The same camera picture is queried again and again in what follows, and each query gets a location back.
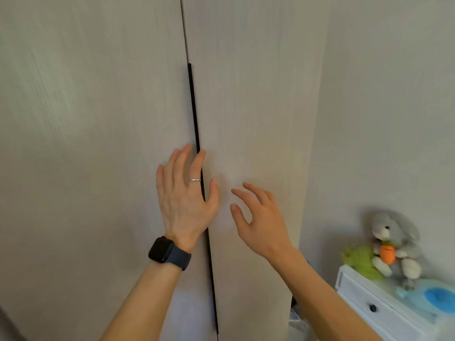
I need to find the person's right hand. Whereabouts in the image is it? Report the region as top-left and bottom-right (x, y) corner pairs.
(230, 182), (295, 260)

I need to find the person's left hand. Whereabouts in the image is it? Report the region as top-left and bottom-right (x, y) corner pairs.
(156, 144), (220, 251)

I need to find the person's right forearm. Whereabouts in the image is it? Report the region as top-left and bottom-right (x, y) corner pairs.
(266, 246), (384, 341)

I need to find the person's left forearm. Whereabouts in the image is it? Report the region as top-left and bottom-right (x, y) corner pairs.
(101, 241), (194, 341)

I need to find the black smartwatch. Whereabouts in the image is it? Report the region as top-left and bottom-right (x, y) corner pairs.
(148, 236), (192, 271)

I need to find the wide beige wardrobe door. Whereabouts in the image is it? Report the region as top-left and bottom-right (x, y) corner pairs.
(0, 0), (218, 341)

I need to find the narrow beige wardrobe door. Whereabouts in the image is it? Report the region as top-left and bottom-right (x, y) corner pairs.
(181, 0), (332, 341)

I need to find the green plush toy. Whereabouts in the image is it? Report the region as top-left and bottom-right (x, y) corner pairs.
(340, 244), (385, 280)

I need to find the white plastic bag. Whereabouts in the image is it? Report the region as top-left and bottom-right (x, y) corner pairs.
(287, 307), (314, 341)

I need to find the orange plush carrot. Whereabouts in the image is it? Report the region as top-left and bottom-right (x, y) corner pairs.
(379, 242), (396, 265)

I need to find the grey plush rabbit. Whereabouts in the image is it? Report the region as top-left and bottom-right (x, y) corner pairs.
(371, 211), (424, 281)

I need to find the white drawer cabinet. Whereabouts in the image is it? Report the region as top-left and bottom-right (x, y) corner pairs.
(335, 264), (455, 341)

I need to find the light blue plush toy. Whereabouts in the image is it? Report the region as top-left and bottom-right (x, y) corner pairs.
(395, 278), (455, 315)

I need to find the black wardrobe handle strip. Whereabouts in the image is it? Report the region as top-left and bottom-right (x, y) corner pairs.
(187, 63), (219, 335)

